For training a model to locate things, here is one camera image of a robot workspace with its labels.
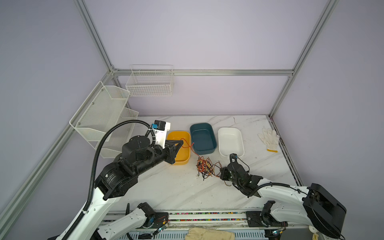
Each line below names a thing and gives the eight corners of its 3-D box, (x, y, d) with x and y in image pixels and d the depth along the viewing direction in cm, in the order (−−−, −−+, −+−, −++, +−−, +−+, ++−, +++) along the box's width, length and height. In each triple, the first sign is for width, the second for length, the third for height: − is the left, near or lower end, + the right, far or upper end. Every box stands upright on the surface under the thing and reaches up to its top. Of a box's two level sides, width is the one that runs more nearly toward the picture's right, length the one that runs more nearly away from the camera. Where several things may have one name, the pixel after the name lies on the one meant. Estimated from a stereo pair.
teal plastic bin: (194, 154, 100) (194, 150, 95) (189, 129, 114) (189, 124, 110) (217, 151, 102) (218, 146, 97) (210, 126, 116) (211, 121, 111)
